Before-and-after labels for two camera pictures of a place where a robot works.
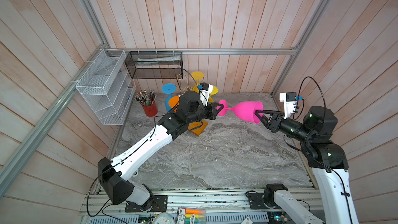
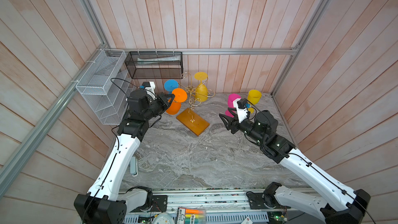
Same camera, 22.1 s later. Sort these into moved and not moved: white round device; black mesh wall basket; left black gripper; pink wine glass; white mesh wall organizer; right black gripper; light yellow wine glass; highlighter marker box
Moved: right black gripper; left black gripper; light yellow wine glass; pink wine glass
Not moved: white round device; white mesh wall organizer; highlighter marker box; black mesh wall basket
